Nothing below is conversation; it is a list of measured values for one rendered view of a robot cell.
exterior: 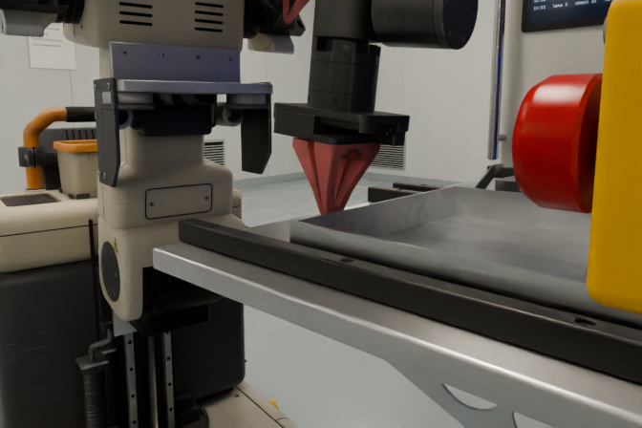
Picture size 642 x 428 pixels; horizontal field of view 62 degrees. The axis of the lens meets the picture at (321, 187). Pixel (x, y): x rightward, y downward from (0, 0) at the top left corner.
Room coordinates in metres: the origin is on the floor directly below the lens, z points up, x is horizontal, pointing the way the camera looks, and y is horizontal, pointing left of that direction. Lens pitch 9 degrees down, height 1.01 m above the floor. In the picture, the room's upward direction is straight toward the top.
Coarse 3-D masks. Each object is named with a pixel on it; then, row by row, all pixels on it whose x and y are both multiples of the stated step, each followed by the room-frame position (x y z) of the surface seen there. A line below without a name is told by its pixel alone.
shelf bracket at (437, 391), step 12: (408, 372) 0.39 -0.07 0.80; (420, 384) 0.39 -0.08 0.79; (432, 384) 0.38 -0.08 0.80; (444, 384) 0.37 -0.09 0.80; (432, 396) 0.38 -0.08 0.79; (444, 396) 0.37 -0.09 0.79; (444, 408) 0.37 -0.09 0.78; (456, 408) 0.37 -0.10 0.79; (468, 408) 0.36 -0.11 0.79; (492, 408) 0.35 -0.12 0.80; (504, 408) 0.34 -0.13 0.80; (468, 420) 0.36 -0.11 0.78; (480, 420) 0.35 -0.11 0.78; (492, 420) 0.35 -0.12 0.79; (504, 420) 0.34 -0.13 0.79
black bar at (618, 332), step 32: (192, 224) 0.48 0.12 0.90; (256, 256) 0.41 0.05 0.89; (288, 256) 0.39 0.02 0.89; (320, 256) 0.37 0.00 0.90; (352, 288) 0.34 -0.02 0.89; (384, 288) 0.33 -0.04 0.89; (416, 288) 0.31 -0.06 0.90; (448, 288) 0.30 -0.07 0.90; (448, 320) 0.29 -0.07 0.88; (480, 320) 0.28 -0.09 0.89; (512, 320) 0.27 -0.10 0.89; (544, 320) 0.26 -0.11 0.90; (576, 320) 0.26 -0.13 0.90; (544, 352) 0.26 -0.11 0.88; (576, 352) 0.25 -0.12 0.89; (608, 352) 0.24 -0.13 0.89; (640, 352) 0.23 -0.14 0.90
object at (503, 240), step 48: (432, 192) 0.57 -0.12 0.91; (480, 192) 0.58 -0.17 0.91; (336, 240) 0.38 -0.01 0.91; (384, 240) 0.36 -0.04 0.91; (432, 240) 0.49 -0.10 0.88; (480, 240) 0.49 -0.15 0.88; (528, 240) 0.49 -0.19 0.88; (576, 240) 0.49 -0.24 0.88; (480, 288) 0.31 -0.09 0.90; (528, 288) 0.29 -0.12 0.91; (576, 288) 0.27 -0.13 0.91
